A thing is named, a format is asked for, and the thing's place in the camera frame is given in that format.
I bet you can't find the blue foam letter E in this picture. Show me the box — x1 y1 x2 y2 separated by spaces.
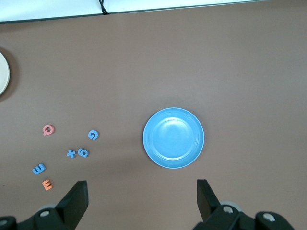
32 163 47 175

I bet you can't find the orange foam letter E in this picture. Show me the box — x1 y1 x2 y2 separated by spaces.
42 179 54 191

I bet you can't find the cream plate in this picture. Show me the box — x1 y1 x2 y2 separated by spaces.
0 51 11 96

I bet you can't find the brown table cover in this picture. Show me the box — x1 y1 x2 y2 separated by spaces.
0 4 307 230

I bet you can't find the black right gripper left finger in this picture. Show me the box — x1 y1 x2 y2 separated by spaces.
14 180 88 230

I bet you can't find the white table edge panel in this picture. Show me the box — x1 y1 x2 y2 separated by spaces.
0 0 307 24

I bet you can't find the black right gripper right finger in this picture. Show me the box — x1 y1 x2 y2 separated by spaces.
193 179 255 230

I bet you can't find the pink foam letter Q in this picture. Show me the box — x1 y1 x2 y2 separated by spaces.
42 124 56 136

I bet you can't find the black hanging cable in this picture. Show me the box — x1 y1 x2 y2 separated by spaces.
97 0 110 15

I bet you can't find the blue plate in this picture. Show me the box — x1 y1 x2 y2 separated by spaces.
142 107 205 170

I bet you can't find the blue foam digit six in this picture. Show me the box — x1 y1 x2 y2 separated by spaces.
77 147 90 158

